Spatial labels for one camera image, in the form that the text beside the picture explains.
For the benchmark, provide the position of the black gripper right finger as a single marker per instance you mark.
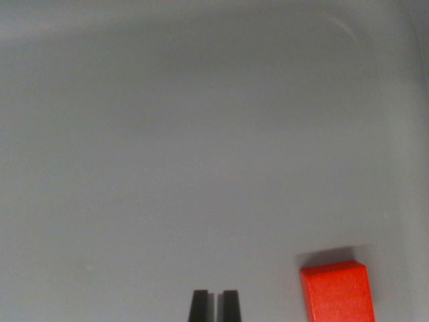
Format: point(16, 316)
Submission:
point(232, 307)

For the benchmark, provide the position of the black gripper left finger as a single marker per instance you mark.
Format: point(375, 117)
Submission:
point(199, 307)

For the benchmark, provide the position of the red wooden block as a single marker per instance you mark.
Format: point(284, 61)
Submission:
point(338, 295)

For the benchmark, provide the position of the grey plastic bin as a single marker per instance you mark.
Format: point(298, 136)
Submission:
point(201, 134)

